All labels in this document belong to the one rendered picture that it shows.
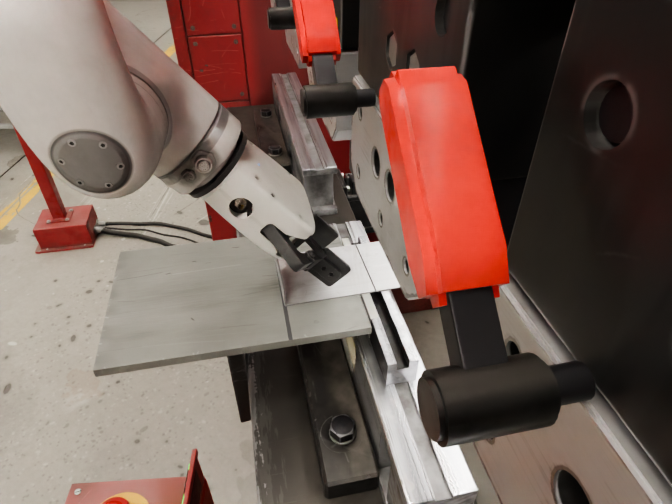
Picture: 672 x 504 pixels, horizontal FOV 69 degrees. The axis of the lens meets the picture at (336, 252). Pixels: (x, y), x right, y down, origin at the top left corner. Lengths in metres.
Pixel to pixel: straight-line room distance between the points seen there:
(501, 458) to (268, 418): 0.41
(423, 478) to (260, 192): 0.27
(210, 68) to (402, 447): 1.07
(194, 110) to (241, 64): 0.91
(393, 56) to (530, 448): 0.19
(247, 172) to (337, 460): 0.29
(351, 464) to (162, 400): 1.29
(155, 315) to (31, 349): 1.58
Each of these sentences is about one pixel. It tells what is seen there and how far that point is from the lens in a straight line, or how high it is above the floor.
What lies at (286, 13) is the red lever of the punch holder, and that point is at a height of 1.26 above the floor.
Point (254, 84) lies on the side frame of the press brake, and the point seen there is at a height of 0.93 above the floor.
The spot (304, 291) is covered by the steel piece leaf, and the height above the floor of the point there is 1.00.
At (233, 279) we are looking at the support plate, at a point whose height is 1.00.
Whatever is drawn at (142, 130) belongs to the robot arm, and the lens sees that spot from 0.34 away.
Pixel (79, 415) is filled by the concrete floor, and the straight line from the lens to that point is 1.82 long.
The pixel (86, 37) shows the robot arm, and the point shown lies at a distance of 0.32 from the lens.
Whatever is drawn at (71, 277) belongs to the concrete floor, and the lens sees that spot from 2.35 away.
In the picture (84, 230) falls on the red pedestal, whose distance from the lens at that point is 2.46.
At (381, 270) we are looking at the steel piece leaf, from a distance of 0.55.
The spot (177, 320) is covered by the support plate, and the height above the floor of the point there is 1.00.
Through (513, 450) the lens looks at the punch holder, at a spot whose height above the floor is 1.21.
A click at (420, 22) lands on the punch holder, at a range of 0.22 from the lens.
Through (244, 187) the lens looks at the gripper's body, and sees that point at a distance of 0.42.
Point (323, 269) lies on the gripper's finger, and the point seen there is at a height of 1.04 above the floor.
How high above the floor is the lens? 1.36
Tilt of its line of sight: 38 degrees down
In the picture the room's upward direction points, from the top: straight up
